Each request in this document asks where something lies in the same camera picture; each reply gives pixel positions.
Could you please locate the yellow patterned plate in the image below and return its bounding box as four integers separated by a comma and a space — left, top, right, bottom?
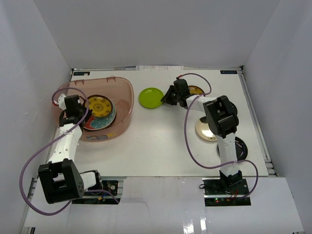
188, 85, 204, 95
87, 95, 113, 118

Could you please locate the lime green plate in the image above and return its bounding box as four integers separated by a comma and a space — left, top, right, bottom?
138, 87, 164, 109

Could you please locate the red plate with teal flower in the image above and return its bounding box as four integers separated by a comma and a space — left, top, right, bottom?
82, 107, 117, 130

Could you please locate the cream and black plate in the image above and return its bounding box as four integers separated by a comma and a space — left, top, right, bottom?
195, 117, 217, 142

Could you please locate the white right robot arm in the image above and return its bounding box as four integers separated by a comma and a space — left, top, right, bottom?
161, 78, 242, 195

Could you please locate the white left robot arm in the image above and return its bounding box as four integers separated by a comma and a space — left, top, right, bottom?
38, 93, 103, 204

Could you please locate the pink translucent plastic bin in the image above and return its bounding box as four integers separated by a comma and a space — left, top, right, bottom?
52, 77, 134, 142

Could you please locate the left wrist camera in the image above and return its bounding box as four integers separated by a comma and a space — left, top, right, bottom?
52, 93, 66, 110

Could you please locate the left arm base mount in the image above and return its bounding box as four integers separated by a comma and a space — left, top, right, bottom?
72, 180, 123, 205

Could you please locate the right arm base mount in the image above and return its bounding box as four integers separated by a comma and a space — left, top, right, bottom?
199, 179, 251, 207

